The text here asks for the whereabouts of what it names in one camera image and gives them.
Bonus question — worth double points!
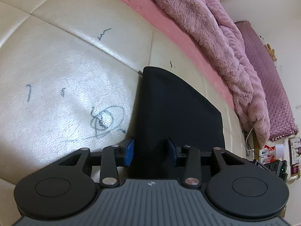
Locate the purple quilted headboard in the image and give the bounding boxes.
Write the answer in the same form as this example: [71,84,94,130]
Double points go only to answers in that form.
[235,21,298,141]

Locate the black pants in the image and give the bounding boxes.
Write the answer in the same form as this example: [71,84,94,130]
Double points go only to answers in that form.
[128,66,225,180]

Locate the cluttered bedside items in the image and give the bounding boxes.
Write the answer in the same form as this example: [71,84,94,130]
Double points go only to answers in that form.
[252,135,300,182]

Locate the fluffy pink blanket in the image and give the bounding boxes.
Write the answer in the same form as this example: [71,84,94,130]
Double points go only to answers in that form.
[131,0,271,147]

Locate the cream leather mattress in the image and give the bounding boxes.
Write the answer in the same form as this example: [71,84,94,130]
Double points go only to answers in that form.
[1,0,245,225]

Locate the white charging cable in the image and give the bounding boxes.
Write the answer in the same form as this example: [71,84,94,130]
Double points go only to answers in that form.
[244,124,257,157]

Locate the pink bed sheet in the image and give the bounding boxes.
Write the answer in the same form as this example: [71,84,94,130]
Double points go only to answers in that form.
[120,0,234,108]

